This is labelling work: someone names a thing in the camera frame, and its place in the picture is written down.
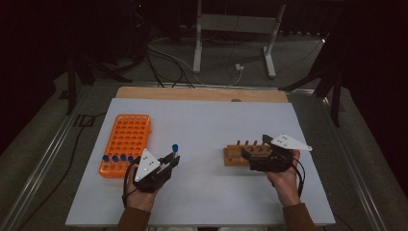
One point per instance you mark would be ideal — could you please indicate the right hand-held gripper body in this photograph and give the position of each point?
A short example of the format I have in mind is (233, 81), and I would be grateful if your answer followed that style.
(272, 162)

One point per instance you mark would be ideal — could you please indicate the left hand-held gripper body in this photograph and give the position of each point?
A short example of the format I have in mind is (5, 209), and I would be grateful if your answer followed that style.
(150, 176)

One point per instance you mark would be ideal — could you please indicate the blue-capped clear test tube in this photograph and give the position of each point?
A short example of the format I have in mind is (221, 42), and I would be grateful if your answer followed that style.
(123, 157)
(106, 158)
(175, 148)
(131, 158)
(115, 158)

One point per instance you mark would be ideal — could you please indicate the wooden test tube rack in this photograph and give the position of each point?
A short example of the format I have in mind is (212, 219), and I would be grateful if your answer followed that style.
(232, 157)

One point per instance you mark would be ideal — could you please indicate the orange plastic test tube rack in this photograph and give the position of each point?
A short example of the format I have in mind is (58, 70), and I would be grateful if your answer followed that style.
(128, 138)

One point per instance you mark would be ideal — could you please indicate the person's left hand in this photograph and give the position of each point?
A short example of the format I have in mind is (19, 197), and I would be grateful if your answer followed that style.
(139, 199)

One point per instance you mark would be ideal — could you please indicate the person's right hand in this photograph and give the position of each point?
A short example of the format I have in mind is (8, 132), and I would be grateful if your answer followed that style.
(287, 186)

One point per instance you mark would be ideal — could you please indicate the white table mat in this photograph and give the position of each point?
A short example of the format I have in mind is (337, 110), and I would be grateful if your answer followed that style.
(208, 122)

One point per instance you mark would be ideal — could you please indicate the black tripod stand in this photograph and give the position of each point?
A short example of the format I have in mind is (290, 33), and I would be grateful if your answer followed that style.
(335, 96)
(72, 83)

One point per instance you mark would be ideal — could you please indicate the white metal stand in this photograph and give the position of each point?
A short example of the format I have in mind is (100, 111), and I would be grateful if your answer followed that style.
(237, 24)

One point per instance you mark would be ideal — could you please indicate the metal rail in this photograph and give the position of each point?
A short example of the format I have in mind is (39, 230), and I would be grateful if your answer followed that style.
(352, 163)
(48, 160)

